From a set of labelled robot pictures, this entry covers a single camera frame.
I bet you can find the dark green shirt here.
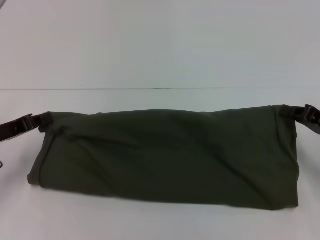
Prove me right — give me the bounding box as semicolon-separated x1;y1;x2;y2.
26;104;301;210

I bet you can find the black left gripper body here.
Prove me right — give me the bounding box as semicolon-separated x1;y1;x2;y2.
0;114;34;144

